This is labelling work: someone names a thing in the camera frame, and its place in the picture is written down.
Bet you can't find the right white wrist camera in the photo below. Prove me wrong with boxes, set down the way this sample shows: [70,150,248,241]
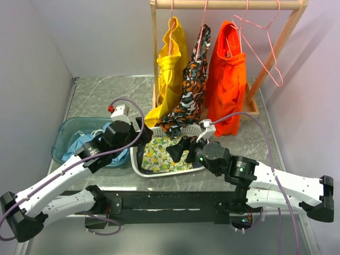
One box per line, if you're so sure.
[196,119,216,142]

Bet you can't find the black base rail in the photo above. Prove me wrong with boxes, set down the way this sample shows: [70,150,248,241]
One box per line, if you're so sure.
[57,190,262,231]

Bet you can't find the orange shorts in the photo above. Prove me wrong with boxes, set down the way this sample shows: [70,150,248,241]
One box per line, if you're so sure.
[206,21,247,122]

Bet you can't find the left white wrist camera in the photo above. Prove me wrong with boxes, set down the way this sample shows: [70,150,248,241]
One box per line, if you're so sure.
[108,104,130,124]

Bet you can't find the white perforated basket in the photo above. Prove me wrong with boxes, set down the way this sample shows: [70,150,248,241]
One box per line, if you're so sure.
[130,124,204,178]

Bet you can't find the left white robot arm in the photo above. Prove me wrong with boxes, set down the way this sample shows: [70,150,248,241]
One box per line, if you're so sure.
[1,117,153,242]

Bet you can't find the pink wire hanger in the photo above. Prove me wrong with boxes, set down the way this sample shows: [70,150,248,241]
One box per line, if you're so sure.
[232,0,284,87]

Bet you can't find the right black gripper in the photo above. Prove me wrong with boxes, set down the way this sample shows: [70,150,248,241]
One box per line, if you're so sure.
[166,132,222,176]

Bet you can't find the pink hanger under yellow shorts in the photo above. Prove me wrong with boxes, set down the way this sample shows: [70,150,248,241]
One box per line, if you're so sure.
[168,0,175,56]

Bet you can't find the camouflage print shorts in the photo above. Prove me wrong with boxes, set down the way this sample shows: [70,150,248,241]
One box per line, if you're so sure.
[157,24,211,139]

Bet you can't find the lemon print cloth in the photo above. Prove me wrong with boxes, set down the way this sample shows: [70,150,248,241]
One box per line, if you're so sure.
[141,137,193,174]

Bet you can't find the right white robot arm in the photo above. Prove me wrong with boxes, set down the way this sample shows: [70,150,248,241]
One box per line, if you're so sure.
[166,137,334,223]

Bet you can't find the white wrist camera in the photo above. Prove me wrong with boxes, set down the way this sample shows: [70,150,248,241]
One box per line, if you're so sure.
[108,104,130,124]
[196,119,216,142]

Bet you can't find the pink hanger under camouflage shorts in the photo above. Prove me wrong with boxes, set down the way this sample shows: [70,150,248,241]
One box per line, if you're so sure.
[195,0,209,61]

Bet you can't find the teal plastic basin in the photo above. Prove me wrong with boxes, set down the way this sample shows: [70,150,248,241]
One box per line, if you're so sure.
[51,117,131,168]

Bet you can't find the wooden clothes rack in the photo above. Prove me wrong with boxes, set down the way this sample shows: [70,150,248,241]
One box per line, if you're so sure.
[150,1,309,120]

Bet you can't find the yellow shorts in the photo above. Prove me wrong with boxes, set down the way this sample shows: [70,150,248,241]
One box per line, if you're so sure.
[144,16,188,128]

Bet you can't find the light blue shorts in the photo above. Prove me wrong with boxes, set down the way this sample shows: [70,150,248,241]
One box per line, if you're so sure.
[61,122,130,165]

